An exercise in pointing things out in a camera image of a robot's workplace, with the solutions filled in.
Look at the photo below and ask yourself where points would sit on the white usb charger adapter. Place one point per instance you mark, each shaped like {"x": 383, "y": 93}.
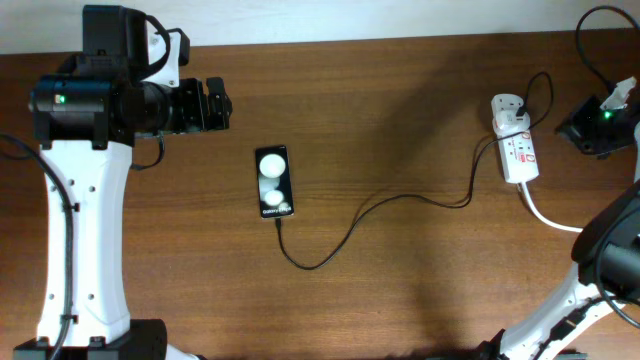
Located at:
{"x": 507, "y": 122}

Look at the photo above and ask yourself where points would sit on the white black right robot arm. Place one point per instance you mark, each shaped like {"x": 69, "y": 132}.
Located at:
{"x": 604, "y": 275}

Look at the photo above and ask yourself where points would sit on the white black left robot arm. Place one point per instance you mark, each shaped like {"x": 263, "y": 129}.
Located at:
{"x": 123, "y": 86}

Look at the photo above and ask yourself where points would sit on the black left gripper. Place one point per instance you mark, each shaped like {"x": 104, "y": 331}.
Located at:
{"x": 192, "y": 93}

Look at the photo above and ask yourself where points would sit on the black smartphone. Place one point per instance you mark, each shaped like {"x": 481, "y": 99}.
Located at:
{"x": 274, "y": 183}

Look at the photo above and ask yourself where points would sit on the white power strip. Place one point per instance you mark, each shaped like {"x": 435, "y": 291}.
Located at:
{"x": 519, "y": 162}

